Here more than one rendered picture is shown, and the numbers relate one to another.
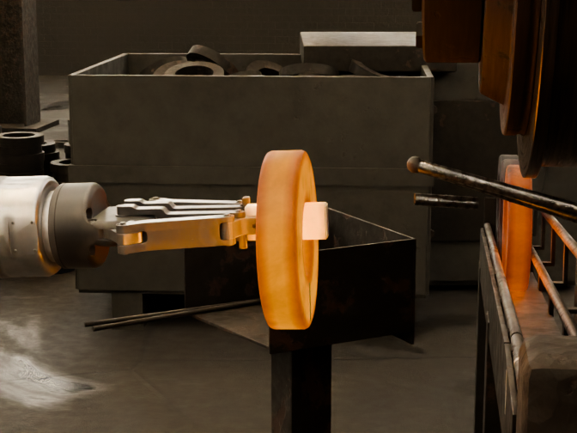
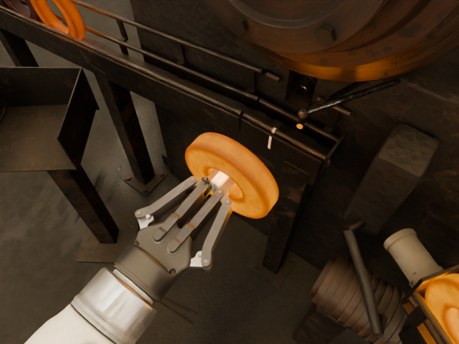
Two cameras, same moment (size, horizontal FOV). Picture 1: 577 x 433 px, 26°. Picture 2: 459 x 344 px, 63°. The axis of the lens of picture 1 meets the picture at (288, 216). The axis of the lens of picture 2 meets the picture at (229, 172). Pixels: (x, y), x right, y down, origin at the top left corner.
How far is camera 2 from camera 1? 0.97 m
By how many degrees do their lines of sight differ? 65
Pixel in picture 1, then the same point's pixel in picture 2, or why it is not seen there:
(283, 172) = (255, 165)
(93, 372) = not seen: outside the picture
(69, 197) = (152, 277)
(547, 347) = (404, 160)
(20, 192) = (128, 308)
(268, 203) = (264, 187)
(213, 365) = not seen: outside the picture
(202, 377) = not seen: outside the picture
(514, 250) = (78, 29)
